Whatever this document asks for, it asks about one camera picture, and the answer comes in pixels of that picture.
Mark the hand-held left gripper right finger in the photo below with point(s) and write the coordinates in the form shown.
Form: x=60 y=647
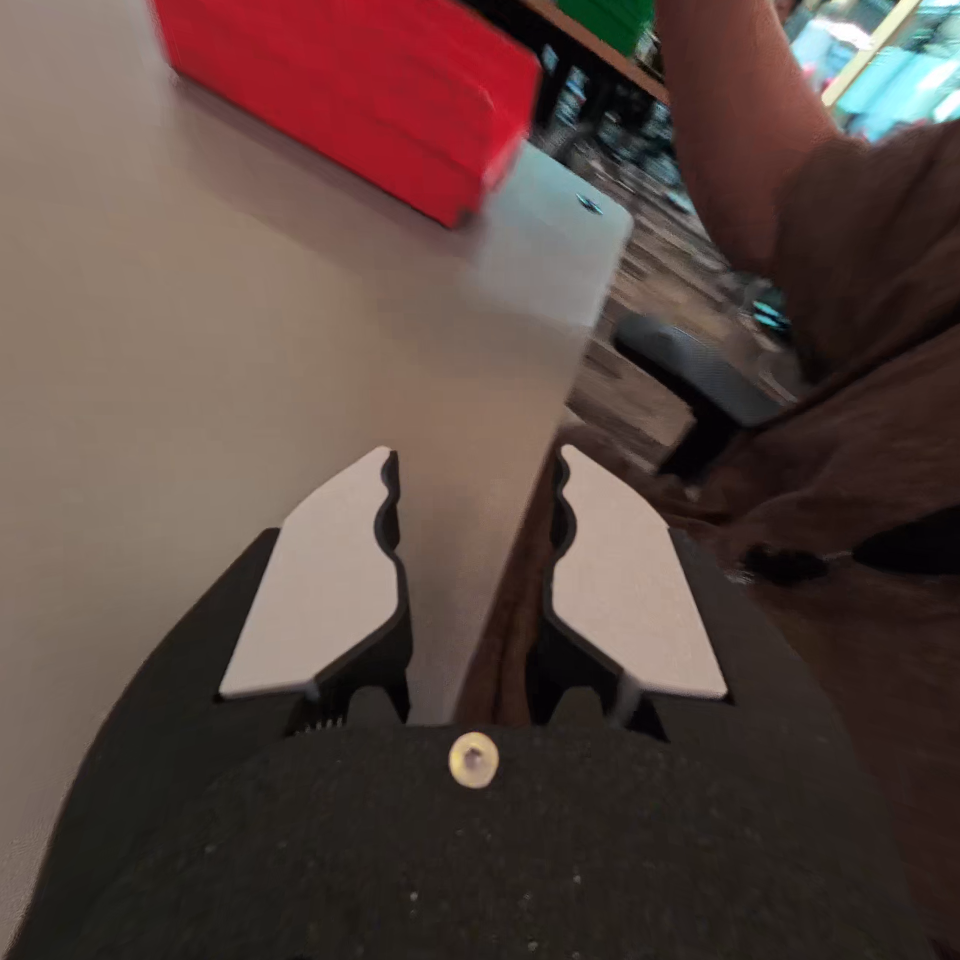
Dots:
x=633 y=593

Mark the red plastic bin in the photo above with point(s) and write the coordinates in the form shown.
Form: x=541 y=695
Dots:
x=345 y=90

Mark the wooden table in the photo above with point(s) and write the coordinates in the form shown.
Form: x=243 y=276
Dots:
x=593 y=45

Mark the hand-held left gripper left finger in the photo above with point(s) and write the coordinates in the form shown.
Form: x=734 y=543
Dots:
x=318 y=593

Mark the grey desk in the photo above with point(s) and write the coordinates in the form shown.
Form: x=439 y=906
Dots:
x=165 y=375

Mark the person's brown clothing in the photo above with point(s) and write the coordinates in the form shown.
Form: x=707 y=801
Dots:
x=855 y=450

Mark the green plastic bin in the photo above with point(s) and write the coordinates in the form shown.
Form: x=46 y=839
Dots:
x=612 y=21

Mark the round desk grommet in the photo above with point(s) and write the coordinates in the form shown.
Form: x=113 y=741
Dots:
x=588 y=204

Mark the black office chair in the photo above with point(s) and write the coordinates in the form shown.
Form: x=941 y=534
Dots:
x=698 y=383

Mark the person's right forearm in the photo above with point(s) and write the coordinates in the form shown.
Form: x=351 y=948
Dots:
x=735 y=120

